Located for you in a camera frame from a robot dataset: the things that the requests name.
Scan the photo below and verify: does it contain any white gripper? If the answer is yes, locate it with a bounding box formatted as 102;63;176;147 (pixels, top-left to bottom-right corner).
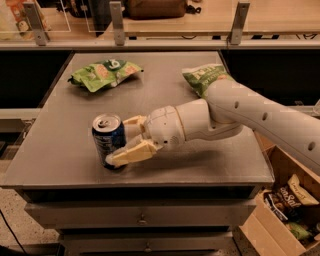
105;106;185;167

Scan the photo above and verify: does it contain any blue pepsi can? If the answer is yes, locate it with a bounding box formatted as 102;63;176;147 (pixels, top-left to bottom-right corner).
92;114;126;170

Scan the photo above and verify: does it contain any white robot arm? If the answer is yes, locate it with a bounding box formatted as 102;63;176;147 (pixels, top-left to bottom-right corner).
106;79;320;175

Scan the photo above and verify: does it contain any green rice chip bag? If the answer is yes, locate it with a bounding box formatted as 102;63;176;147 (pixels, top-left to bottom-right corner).
68;59;143;93

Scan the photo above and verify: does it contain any green jalapeno chip bag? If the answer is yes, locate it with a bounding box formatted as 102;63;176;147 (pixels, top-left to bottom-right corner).
182;63;233;98

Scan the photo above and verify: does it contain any brown bag on counter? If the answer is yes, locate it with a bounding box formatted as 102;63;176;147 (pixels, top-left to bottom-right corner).
124;0;188;20

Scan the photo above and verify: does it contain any dark snack bag in box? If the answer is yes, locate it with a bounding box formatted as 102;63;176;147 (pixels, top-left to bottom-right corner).
263;185;302;222

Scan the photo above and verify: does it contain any yellow snack bag in box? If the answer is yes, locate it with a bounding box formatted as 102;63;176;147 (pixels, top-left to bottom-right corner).
287;174;319;206

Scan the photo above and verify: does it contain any green snack bag in box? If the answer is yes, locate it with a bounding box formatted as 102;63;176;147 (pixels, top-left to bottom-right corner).
286;222;312;240

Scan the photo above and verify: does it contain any upper metal drawer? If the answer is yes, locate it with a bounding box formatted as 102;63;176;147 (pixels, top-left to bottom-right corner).
25;200;256;230

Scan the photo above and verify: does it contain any metal drawer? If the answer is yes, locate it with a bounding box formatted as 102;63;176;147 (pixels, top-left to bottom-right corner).
59;232;233;254
25;200;256;230

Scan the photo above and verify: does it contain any lower metal drawer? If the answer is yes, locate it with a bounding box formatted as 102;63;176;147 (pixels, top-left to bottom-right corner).
59;232;233;254

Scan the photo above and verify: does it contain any cardboard box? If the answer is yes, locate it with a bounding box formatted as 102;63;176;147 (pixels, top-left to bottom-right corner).
240;134;320;256

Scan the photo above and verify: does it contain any colourful package behind glass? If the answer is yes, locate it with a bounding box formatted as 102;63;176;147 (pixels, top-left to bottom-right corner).
4;0;51;32

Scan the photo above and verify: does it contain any middle metal bracket post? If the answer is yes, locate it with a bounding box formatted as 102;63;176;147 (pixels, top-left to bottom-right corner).
109;1;125;46

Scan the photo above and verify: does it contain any metal bracket post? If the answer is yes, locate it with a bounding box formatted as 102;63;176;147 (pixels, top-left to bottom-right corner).
228;0;250;45
109;1;125;46
23;2;49;46

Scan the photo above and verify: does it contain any left metal bracket post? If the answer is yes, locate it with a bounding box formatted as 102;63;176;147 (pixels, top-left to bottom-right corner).
23;2;49;46

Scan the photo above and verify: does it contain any black floor cable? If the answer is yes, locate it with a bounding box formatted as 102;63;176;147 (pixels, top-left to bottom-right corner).
0;209;29;256

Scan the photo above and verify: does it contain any right metal bracket post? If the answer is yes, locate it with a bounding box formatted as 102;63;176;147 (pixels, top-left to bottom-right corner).
228;0;250;45

